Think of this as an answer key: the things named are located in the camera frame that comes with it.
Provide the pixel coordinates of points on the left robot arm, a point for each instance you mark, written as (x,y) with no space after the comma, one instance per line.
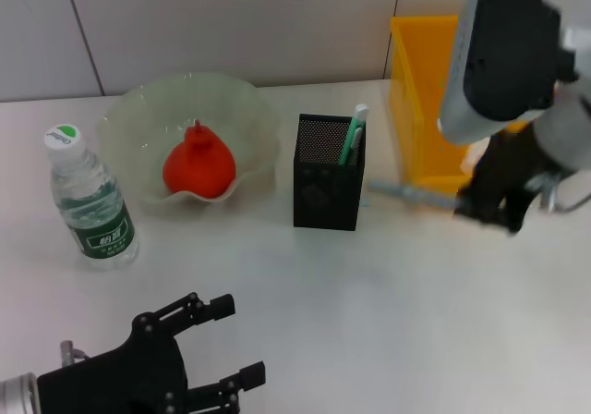
(18,393)

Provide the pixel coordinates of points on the green pen white tip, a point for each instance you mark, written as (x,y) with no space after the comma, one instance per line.
(353,137)

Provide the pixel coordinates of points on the black mesh pen holder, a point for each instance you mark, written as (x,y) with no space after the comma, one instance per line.
(323,201)

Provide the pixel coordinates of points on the pale green glass fruit plate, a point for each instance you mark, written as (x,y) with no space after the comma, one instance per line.
(138,118)

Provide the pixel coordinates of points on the grey marker pen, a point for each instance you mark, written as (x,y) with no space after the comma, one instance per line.
(411,193)

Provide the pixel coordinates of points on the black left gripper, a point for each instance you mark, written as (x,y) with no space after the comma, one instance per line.
(120,372)

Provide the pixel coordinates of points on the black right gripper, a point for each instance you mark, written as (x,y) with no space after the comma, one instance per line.
(503,169)

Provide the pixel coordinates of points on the yellow plastic bin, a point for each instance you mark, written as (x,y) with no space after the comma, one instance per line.
(415,86)

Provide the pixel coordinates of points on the clear water bottle green label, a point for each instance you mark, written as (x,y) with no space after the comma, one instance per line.
(92,201)

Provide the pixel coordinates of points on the red-orange toy orange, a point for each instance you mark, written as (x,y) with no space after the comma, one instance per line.
(198,169)

